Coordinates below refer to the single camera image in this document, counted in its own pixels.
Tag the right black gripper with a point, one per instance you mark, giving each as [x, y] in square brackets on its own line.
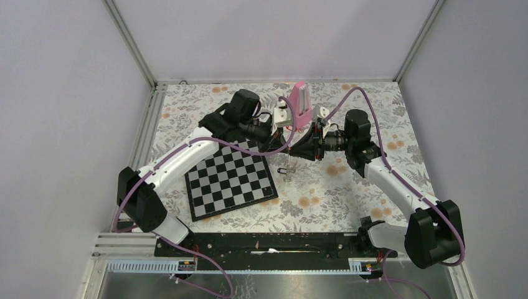
[314, 143]

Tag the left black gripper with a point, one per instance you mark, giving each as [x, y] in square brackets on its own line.
[278, 141]

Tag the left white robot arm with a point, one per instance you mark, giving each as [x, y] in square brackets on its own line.
[139, 192]

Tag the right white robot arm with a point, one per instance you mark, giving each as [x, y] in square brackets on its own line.
[433, 233]

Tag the pink metronome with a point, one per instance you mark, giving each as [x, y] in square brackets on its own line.
[300, 99]

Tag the floral table mat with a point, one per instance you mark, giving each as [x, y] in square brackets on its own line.
[320, 196]

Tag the black white chessboard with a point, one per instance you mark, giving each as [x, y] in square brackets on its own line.
[228, 180]

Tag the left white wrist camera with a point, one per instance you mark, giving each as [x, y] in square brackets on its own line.
[281, 117]

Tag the white slotted cable duct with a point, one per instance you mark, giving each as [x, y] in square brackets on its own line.
[191, 267]

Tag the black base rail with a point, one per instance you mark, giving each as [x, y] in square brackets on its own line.
[274, 250]

